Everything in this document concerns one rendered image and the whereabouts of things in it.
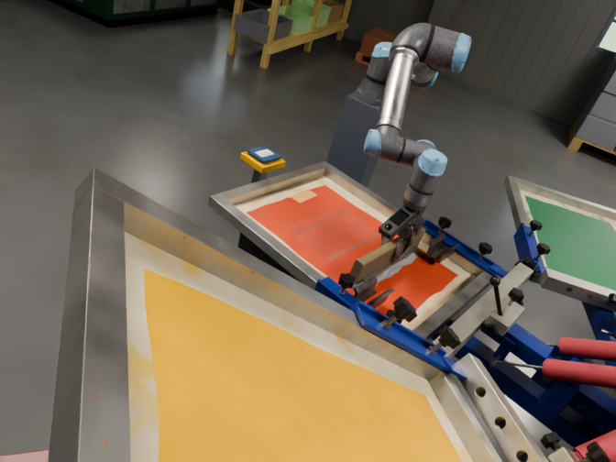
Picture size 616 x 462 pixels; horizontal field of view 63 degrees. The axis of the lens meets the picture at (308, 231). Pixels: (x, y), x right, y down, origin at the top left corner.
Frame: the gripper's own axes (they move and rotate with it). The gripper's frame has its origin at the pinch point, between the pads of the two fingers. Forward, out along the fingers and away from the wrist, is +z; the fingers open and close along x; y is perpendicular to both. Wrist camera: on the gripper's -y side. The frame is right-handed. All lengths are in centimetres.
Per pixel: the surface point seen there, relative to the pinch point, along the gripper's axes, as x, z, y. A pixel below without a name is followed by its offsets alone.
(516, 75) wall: 180, 53, 632
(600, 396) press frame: -66, -2, 1
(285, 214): 36.3, 5.1, -8.3
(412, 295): -13.2, 4.9, -2.8
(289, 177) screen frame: 49.5, 1.1, 5.8
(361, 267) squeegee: -1.1, -3.8, -17.7
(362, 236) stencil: 14.0, 4.8, 7.2
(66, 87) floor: 349, 100, 72
